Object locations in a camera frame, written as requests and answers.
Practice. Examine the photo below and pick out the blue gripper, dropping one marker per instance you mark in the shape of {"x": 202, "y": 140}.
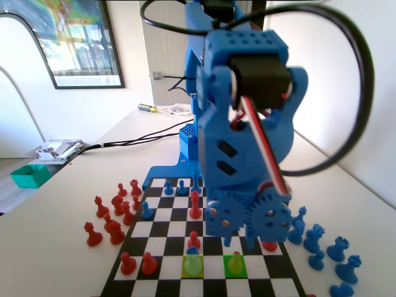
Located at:
{"x": 230, "y": 216}

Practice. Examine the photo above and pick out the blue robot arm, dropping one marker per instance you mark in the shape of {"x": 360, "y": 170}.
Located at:
{"x": 247, "y": 43}

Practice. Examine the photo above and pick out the red rook chess piece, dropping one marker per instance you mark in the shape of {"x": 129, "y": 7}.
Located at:
{"x": 135, "y": 188}
{"x": 269, "y": 246}

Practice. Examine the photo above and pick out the red king chess piece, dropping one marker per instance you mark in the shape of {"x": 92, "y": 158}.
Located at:
{"x": 195, "y": 205}

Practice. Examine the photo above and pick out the blue chess knight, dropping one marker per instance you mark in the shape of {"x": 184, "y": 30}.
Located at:
{"x": 314, "y": 237}

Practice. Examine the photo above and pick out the large blue piece front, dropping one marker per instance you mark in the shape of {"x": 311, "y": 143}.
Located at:
{"x": 195, "y": 182}

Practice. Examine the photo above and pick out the blue pawn chess piece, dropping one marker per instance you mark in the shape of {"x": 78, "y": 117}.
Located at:
{"x": 316, "y": 260}
{"x": 168, "y": 188}
{"x": 182, "y": 188}
{"x": 341, "y": 290}
{"x": 147, "y": 212}

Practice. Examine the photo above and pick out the black white chessboard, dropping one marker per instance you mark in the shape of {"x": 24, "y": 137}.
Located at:
{"x": 173, "y": 229}

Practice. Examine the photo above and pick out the white printed papers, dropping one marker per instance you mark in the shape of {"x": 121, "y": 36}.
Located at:
{"x": 178, "y": 109}

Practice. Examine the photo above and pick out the pile of papers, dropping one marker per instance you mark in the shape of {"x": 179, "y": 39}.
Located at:
{"x": 58, "y": 148}

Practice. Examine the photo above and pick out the green plastic box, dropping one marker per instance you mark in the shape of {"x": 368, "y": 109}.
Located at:
{"x": 29, "y": 178}

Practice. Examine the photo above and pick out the black framed poster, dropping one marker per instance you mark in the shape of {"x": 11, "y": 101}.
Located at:
{"x": 83, "y": 46}

